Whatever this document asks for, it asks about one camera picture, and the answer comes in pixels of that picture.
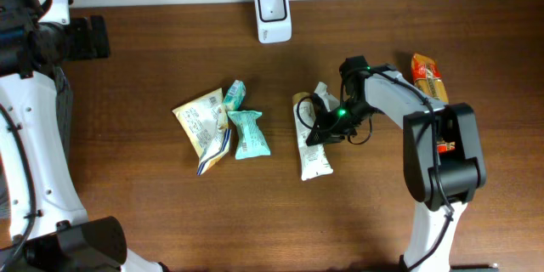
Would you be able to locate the white tube with tan cap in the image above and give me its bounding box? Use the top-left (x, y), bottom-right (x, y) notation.
top-left (292, 92), bottom-right (333, 181)

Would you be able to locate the mint green snack packet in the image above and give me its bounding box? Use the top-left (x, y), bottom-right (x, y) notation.
top-left (228, 110), bottom-right (271, 160)

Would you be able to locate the small teal white packet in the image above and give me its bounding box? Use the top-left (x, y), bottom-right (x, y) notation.
top-left (223, 80), bottom-right (246, 111)

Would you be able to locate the orange long cracker package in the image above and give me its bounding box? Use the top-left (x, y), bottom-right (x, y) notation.
top-left (410, 53), bottom-right (456, 155)

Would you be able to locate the yellow white snack bag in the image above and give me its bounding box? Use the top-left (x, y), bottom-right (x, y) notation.
top-left (172, 88), bottom-right (232, 176)

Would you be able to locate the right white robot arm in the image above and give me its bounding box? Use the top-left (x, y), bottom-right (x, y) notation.
top-left (293, 56), bottom-right (487, 271)

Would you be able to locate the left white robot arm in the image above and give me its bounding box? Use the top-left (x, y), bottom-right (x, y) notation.
top-left (1, 0), bottom-right (166, 272)

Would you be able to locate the white barcode scanner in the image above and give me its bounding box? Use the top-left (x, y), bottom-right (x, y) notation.
top-left (254, 0), bottom-right (292, 44)

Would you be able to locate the grey plastic mesh basket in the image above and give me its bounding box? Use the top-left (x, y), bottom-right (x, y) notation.
top-left (54, 65), bottom-right (73, 161)

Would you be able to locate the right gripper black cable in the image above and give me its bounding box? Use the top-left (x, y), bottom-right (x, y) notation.
top-left (295, 65), bottom-right (456, 272)

